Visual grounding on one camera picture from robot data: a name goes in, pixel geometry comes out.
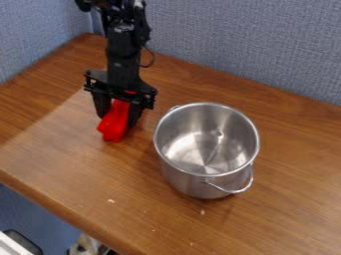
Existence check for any stainless steel pot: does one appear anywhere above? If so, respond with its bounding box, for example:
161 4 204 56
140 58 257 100
154 102 260 199

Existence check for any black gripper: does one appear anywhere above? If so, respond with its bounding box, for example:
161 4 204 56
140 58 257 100
85 23 158 128

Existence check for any black cable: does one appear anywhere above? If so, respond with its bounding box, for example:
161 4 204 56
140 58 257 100
140 44 158 69

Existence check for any red plastic block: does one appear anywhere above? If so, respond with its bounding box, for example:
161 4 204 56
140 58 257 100
98 99 130 142

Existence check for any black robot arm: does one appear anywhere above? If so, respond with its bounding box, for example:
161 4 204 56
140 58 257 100
75 0 158 128

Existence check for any black and white chair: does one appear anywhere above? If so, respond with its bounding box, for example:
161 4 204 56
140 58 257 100
0 229 43 255

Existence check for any white object under table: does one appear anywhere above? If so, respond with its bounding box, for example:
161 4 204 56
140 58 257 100
67 234 120 255

